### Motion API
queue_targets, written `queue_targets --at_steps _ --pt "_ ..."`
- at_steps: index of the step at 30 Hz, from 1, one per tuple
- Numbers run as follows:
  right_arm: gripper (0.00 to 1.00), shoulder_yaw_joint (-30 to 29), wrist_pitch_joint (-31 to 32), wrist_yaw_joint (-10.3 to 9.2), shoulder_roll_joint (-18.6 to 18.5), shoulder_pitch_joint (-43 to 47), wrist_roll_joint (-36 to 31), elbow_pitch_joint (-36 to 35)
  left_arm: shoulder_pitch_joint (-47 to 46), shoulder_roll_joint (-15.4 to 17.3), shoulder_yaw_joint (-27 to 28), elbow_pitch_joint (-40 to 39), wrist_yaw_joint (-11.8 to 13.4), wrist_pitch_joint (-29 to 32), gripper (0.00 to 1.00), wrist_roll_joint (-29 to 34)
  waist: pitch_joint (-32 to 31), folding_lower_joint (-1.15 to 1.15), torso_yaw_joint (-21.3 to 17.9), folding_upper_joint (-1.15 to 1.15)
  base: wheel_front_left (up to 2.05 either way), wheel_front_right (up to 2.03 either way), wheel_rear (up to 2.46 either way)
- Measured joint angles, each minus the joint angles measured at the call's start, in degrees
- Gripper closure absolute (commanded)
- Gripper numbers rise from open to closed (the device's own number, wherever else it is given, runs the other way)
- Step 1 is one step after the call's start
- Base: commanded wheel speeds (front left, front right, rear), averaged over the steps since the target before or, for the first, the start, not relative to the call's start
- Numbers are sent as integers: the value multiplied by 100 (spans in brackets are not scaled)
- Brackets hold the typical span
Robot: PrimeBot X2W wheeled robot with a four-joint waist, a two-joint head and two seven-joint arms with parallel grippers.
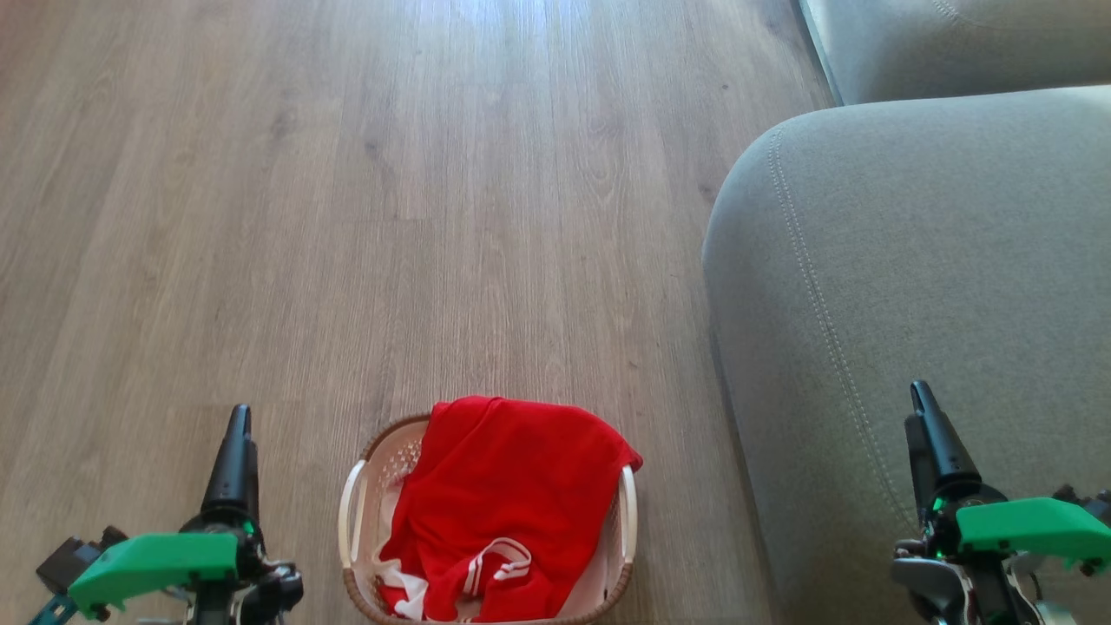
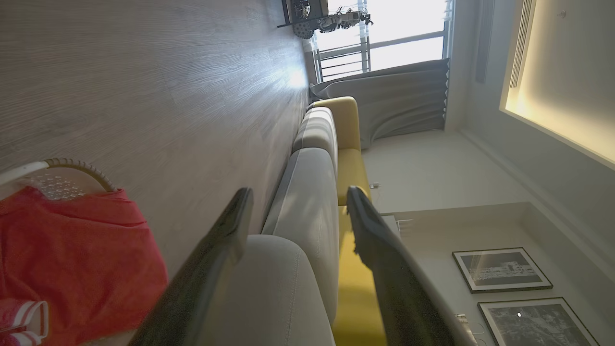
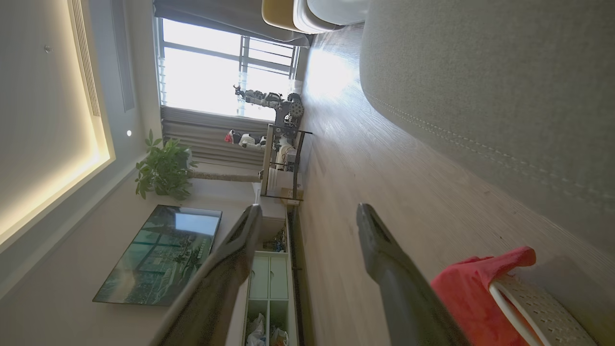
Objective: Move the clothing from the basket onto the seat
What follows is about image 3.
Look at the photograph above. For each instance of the dark grey background robot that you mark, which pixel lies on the dark grey background robot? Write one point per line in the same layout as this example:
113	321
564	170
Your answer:
283	108

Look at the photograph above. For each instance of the wall-mounted flat television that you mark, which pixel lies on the wall-mounted flat television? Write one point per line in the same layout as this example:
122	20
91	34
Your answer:
163	254

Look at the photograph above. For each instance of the green potted plant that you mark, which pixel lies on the green potted plant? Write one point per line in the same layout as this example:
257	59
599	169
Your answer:
163	168

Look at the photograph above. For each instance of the grey fabric sofa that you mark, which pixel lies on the grey fabric sofa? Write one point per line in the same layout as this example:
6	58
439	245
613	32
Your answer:
480	72

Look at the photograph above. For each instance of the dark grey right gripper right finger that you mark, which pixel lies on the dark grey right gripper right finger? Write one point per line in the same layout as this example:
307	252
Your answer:
403	298

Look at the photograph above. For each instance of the long ceiling air vent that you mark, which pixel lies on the long ceiling air vent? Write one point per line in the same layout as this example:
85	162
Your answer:
86	57

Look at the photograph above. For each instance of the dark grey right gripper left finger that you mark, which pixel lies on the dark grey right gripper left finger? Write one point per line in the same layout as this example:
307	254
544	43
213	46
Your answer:
211	288

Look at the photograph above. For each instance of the white perforated laundry basket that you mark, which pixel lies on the white perforated laundry basket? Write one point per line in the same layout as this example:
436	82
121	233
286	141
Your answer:
543	312

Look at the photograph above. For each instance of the large window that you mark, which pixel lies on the large window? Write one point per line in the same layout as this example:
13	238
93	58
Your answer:
202	77

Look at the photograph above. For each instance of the white chair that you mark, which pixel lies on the white chair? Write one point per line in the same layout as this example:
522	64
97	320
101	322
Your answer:
336	9

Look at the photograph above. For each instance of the white television cabinet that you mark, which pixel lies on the white television cabinet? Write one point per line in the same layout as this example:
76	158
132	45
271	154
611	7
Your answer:
269	278

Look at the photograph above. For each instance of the metal frame table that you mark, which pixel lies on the metal frame table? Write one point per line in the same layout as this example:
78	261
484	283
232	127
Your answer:
265	158

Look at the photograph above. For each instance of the cream chair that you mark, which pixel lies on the cream chair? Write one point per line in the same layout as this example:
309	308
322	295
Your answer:
307	21

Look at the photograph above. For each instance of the red garment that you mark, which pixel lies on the red garment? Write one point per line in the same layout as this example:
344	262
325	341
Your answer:
466	298

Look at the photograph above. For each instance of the yellow chair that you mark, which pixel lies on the yellow chair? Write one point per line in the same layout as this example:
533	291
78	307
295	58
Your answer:
276	14

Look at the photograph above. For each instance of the white robot with red head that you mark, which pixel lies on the white robot with red head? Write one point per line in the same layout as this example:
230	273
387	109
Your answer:
247	140

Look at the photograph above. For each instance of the white plastic bag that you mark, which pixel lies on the white plastic bag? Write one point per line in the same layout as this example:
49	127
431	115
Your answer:
256	331
278	337

